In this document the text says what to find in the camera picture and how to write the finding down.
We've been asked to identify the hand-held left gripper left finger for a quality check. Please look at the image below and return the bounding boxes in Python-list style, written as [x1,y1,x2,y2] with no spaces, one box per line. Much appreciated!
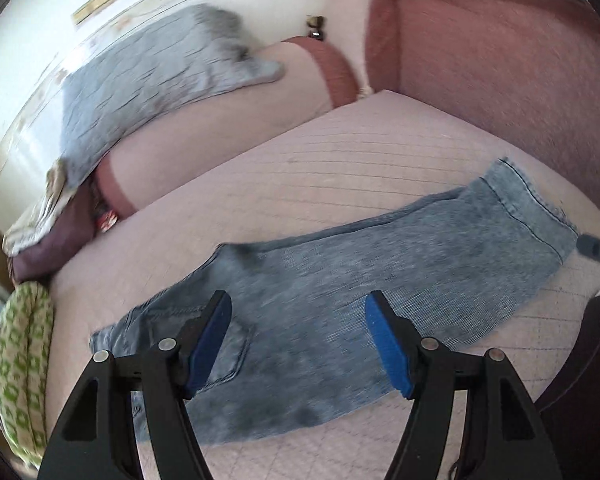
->
[37,290,233,480]

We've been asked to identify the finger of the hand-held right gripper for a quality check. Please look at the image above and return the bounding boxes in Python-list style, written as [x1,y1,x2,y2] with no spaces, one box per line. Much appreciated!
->
[577,233,600,272]

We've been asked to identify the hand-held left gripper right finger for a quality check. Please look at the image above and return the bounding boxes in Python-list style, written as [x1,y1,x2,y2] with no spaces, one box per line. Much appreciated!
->
[364,290,565,480]

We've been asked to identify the blue denim pants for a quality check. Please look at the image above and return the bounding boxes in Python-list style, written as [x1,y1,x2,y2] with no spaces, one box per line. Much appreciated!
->
[89,158,579,445]

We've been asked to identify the dark brown wooden furniture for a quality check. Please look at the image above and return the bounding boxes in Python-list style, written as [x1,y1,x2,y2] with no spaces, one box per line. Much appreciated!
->
[535,292,600,480]

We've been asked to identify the maroon cushion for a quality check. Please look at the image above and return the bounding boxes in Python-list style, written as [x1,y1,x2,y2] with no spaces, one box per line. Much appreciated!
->
[8,187,101,283]

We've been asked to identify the green patterned cushion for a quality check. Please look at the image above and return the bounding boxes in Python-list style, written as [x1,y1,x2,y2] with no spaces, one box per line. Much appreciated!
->
[0,280,55,467]

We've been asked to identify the beige floral cloth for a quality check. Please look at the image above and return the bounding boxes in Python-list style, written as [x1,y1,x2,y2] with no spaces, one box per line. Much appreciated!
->
[2,160,73,256]

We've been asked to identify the pink quilted sofa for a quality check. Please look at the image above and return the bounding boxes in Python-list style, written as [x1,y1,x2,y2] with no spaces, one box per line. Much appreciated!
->
[45,0,600,480]

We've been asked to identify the grey textured blanket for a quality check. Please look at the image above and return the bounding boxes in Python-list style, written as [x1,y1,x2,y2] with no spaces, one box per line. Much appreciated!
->
[60,3,286,187]

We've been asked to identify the gold framed wall picture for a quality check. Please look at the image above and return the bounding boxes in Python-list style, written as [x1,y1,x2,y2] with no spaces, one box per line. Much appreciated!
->
[71,0,117,26]

